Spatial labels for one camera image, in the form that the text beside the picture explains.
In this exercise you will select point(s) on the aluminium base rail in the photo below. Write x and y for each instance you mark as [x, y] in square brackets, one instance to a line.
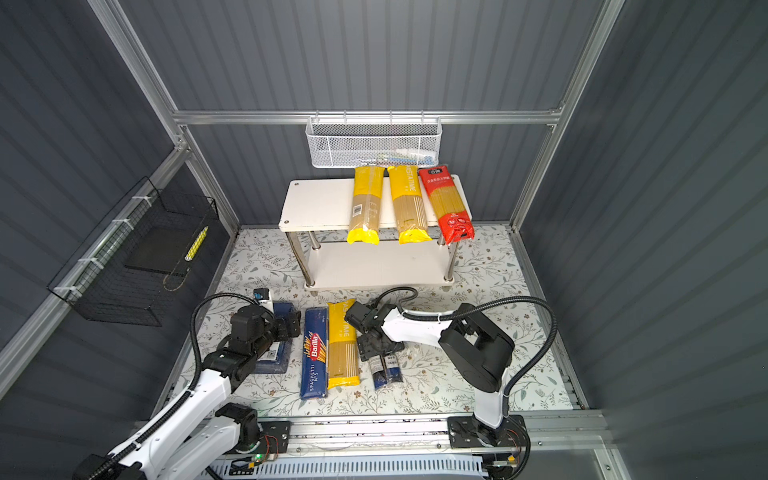
[393, 435]

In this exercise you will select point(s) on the dark blue pasta box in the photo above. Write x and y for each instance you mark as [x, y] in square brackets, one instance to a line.
[282, 354]

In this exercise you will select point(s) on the pens in white basket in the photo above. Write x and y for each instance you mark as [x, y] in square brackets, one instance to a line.
[420, 158]

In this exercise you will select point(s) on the yellow spaghetti bag label up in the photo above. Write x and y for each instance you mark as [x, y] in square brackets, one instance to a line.
[366, 205]

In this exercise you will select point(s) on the black wire basket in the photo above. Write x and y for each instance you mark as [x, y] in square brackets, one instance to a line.
[132, 273]

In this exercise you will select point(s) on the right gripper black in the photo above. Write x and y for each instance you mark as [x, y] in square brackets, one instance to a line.
[366, 351]

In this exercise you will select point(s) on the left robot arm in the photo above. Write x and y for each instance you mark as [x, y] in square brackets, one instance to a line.
[180, 402]

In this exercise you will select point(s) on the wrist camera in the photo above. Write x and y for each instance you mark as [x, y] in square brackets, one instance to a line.
[262, 296]
[360, 316]

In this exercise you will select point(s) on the white two-tier shelf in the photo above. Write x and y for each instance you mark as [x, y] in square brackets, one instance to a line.
[313, 206]

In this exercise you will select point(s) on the blue Barilla spaghetti box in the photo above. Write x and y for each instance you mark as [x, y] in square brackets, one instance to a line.
[314, 375]

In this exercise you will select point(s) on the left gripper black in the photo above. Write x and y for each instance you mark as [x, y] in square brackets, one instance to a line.
[283, 332]

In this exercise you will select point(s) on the yellow marker pen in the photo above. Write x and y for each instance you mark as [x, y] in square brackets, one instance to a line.
[196, 244]

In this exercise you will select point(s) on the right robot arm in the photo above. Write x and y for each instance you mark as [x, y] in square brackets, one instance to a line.
[477, 347]

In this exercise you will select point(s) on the white wire mesh basket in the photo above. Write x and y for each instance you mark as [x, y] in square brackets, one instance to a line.
[335, 145]

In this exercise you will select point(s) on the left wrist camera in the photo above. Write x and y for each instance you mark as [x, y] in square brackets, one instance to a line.
[262, 296]

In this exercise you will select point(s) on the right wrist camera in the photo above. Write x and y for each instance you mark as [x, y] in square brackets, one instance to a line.
[360, 316]

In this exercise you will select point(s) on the yellow Pastatime spaghetti bag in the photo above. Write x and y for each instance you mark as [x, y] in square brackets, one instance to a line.
[342, 354]

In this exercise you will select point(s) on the red spaghetti bag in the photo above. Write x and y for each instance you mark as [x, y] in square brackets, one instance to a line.
[453, 218]

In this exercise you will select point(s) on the clear blue spaghetti bag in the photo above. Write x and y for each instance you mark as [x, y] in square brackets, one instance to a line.
[384, 370]

